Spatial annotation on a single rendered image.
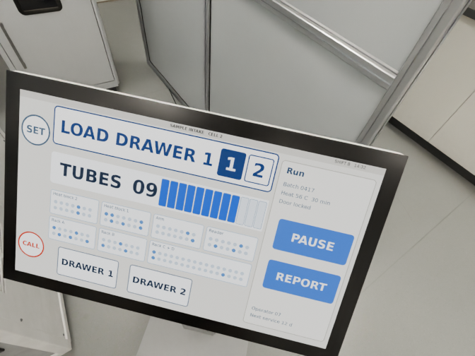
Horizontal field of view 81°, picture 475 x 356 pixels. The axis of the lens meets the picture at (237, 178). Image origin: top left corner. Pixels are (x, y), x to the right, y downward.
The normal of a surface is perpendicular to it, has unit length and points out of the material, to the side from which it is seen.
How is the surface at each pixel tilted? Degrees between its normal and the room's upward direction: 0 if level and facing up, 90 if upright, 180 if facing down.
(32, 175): 50
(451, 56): 90
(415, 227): 0
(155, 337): 5
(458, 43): 90
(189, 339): 3
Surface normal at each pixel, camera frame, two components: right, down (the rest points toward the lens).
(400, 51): -0.82, 0.41
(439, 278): 0.09, -0.59
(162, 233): -0.10, 0.21
